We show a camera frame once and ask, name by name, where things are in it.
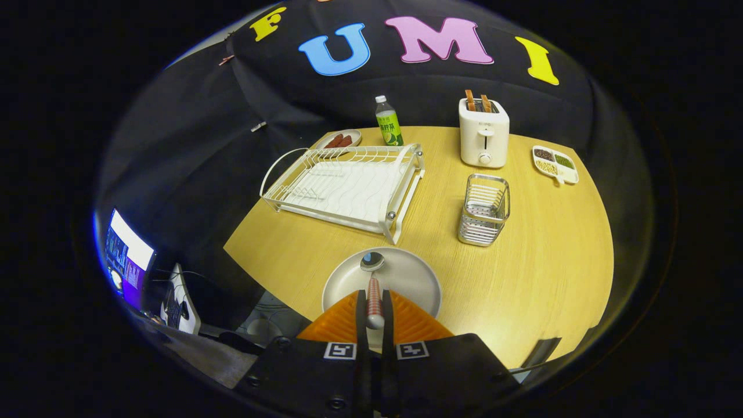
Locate white wire dish rack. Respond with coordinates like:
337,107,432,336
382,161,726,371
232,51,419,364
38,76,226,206
259,144,425,245

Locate computer monitor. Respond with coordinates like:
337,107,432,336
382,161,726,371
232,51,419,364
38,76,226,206
104,208,156,311

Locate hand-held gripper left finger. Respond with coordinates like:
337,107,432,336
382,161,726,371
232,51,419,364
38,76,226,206
235,289,372,418

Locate white printed board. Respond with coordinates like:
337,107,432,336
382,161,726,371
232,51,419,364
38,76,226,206
160,263,202,335

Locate white divided bean dish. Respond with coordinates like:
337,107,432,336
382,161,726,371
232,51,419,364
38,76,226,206
532,145,580,186

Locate green tea bottle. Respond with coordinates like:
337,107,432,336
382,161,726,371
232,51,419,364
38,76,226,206
374,95,404,147

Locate small plate with meat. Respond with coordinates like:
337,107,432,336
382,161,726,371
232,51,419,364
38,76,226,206
315,129,362,150

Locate grey round plate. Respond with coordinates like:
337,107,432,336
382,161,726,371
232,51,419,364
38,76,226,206
322,247,442,349

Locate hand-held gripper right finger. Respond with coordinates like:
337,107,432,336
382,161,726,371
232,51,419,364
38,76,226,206
380,289,520,417

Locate metal wire basket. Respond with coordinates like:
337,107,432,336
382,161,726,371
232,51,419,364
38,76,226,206
457,173,511,247

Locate spoon with red striped handle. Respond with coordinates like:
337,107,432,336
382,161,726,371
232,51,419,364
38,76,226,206
360,252,386,330

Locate white toaster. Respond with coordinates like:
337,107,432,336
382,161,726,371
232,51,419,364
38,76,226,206
459,98,510,169

